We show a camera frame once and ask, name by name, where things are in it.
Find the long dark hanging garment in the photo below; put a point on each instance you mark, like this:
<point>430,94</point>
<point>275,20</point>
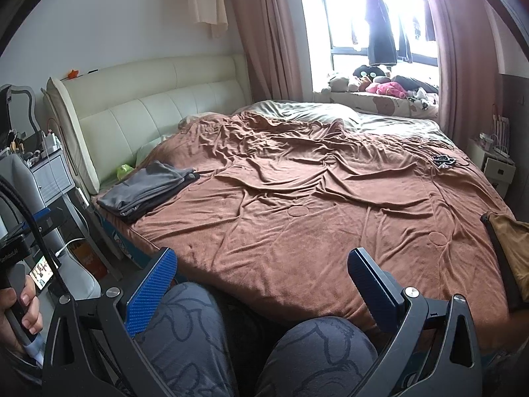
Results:
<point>378,25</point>

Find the dark curved frame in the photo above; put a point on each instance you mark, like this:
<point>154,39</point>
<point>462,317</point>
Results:
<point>16,111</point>

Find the grey chair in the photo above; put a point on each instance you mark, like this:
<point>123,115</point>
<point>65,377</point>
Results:
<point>27,182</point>

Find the small orange toy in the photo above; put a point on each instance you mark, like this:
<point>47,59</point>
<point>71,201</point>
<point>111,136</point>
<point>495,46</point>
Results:
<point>72,73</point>

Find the brown blanket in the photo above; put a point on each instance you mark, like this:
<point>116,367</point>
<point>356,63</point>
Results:
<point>310,198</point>

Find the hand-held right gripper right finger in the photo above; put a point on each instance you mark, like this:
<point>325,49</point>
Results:
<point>374,293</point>

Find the phone with lit screen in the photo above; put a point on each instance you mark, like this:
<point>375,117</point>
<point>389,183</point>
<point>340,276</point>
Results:
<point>43,273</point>

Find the cream padded headboard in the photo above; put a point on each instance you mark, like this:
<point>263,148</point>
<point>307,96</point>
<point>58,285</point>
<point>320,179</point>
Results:
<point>144,91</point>

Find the person's grey patterned trousers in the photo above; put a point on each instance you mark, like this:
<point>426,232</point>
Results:
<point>186,339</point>

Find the window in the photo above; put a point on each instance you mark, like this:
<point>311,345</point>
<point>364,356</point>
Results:
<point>343,20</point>

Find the white rack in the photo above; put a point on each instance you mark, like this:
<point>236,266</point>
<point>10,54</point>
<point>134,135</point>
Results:
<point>500,128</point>

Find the pink curtain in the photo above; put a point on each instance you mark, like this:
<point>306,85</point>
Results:
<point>268,29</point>
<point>458,49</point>

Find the tan brown garment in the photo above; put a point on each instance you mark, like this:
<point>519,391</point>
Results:
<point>516,252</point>

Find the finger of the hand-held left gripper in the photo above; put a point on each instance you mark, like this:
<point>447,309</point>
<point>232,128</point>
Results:
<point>48,219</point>

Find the blue cartoon print bedsheet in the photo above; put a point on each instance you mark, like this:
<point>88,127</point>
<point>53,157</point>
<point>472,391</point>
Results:
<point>120,240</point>

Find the person's left forearm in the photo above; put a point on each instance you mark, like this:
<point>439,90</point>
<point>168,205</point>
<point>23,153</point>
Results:
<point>16,364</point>

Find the short dark hanging garment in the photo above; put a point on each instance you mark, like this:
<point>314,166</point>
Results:
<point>425,20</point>

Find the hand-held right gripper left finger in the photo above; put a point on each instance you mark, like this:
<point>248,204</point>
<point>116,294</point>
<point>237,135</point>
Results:
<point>151,293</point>

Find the grey drawer cabinet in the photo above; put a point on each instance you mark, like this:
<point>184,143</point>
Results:
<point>53,173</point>

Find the person's left hand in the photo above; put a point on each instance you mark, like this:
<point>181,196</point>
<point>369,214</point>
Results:
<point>31,314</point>

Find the dark grey wardrobe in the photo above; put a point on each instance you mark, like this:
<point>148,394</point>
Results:
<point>516,111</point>

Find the pile of plush toys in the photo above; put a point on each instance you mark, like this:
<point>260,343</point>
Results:
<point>386,88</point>

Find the beige duvet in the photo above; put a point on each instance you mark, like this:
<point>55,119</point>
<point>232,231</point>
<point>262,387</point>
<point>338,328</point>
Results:
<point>297,111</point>

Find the cream hanging cloth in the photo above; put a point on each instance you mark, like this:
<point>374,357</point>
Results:
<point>206,0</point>

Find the white bedside cabinet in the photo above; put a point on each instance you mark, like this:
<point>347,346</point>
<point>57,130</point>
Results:
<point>496,169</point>

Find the green tissue pack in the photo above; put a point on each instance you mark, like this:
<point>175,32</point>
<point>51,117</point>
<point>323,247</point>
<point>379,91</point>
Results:
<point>126,170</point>

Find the grey t-shirt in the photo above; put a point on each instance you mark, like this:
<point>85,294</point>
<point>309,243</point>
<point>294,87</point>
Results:
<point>144,186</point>

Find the pale pillow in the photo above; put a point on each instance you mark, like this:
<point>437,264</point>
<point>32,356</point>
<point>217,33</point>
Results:
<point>144,153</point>

